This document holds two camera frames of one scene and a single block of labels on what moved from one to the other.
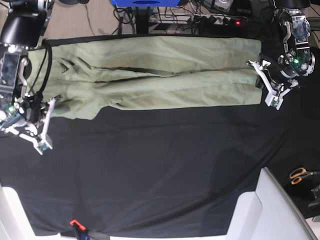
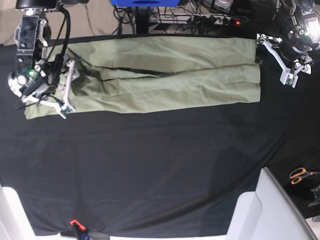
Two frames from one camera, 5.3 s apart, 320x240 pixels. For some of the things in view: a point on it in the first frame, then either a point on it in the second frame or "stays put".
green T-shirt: (88, 77) stays put
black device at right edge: (316, 192) stays put
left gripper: (32, 111) → (54, 73)
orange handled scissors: (297, 174) stays put
